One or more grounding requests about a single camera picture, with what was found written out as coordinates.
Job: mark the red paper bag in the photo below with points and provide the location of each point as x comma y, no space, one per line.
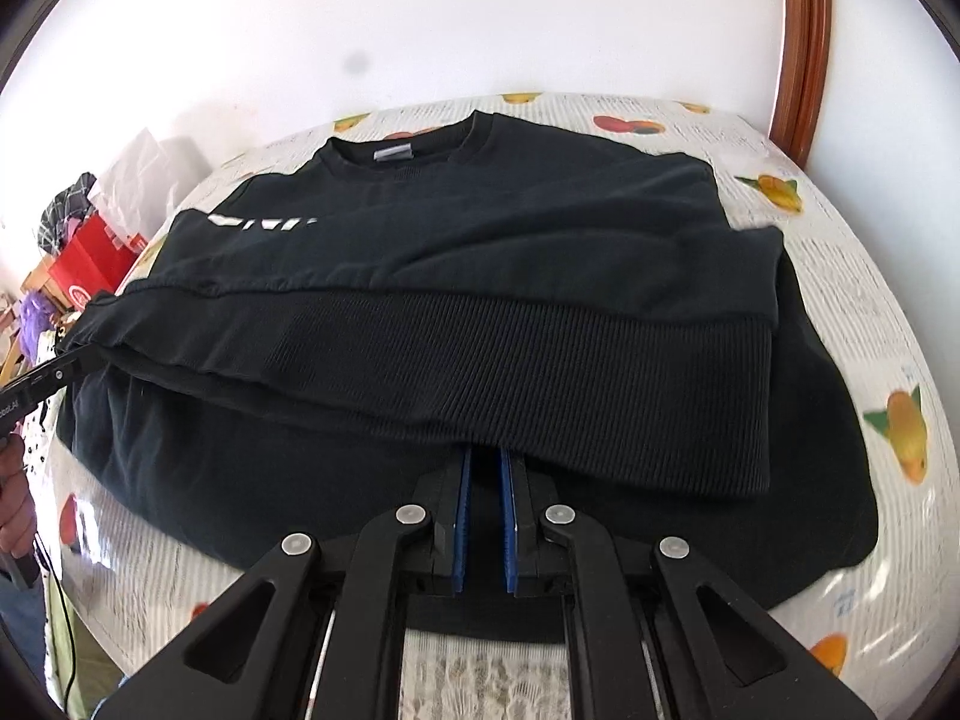
95,260

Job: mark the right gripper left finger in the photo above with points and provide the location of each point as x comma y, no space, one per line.
315,629

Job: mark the person left hand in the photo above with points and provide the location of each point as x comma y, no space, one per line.
18,519

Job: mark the white Miniso paper bag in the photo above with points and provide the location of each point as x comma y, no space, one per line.
137,194

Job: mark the grey plaid cloth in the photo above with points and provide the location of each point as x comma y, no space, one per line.
64,214

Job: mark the fruit print table cover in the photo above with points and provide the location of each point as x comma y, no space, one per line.
890,625

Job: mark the black sweatshirt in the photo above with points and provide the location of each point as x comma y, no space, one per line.
302,352

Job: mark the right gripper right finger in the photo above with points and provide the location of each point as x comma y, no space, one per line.
654,630

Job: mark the brown wooden door frame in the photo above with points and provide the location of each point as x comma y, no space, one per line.
805,53

